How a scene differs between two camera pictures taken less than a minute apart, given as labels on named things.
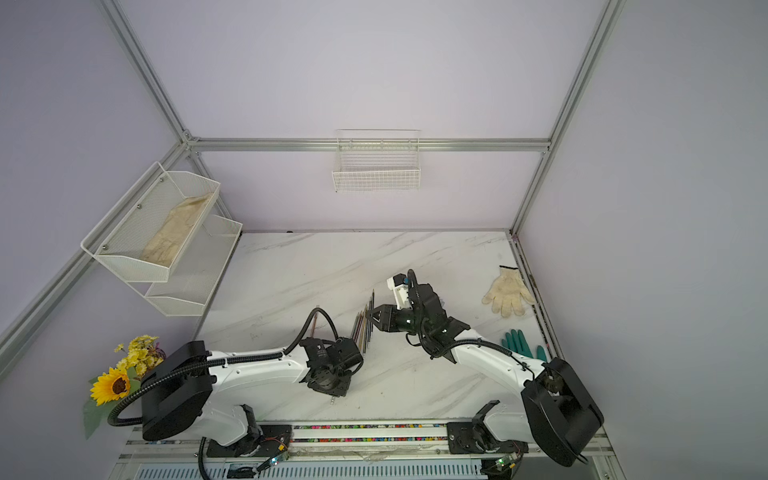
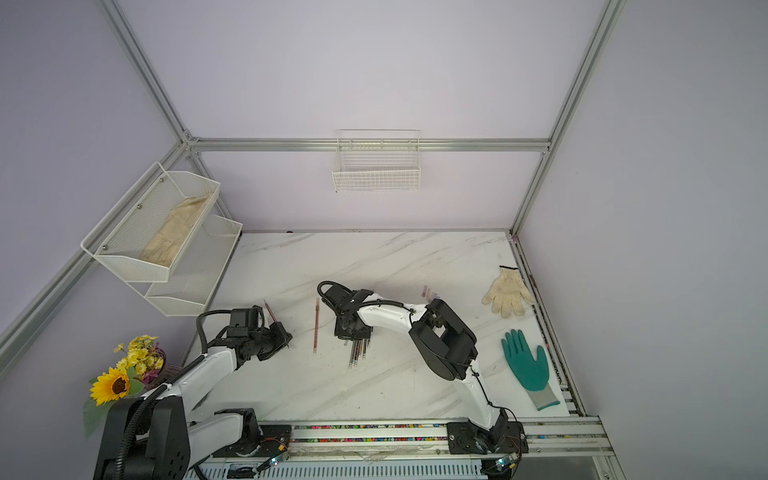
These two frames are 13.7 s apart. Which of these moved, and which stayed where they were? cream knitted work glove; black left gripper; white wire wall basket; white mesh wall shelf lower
Moved: black left gripper
Stayed: white mesh wall shelf lower; cream knitted work glove; white wire wall basket
